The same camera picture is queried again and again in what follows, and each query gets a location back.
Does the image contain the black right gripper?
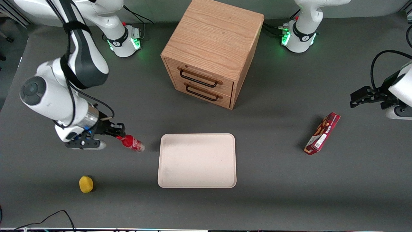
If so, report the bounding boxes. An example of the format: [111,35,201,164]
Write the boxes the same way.
[86,111,126,138]

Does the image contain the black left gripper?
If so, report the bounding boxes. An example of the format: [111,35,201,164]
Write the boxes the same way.
[350,70,403,110]

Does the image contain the small red coke bottle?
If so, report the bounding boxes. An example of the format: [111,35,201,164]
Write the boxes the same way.
[116,134,145,153]

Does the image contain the cream rectangular plastic tray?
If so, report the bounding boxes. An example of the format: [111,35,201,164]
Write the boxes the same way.
[157,133,237,189]

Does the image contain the yellow lemon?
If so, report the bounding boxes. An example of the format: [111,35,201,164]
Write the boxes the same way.
[79,175,94,194]

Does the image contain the red shortbread biscuit box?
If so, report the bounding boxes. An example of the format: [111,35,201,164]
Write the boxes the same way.
[304,112,341,156]

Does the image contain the smaller wooden drawer front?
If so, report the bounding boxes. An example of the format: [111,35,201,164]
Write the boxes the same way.
[172,77,232,109]

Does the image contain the larger wooden drawer front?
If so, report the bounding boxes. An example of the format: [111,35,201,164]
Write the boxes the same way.
[165,58,234,96]

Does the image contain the wooden two-drawer cabinet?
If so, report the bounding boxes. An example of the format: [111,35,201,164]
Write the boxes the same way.
[161,0,265,110]

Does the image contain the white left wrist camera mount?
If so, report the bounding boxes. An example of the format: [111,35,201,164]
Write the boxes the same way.
[386,106,412,121]

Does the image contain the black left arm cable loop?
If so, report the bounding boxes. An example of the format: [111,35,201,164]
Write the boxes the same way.
[370,50,412,92]

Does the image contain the short black drawer handle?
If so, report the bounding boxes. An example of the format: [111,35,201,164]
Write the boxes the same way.
[186,84,219,102]

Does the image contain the aluminium frame profile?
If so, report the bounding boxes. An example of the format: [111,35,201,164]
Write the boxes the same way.
[399,6,412,23]
[0,0,33,29]

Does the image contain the long black drawer handle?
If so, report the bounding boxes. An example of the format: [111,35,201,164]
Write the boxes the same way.
[179,69,218,88]

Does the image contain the thin black table-edge cable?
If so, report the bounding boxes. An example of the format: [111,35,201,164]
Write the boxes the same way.
[10,210,76,232]

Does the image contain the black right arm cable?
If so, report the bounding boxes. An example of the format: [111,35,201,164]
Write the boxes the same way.
[45,0,115,129]

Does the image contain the black right base cable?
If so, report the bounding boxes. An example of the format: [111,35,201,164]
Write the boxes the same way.
[122,6,155,41]

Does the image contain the black left base cables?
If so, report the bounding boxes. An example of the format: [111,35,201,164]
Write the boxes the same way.
[262,23,290,36]

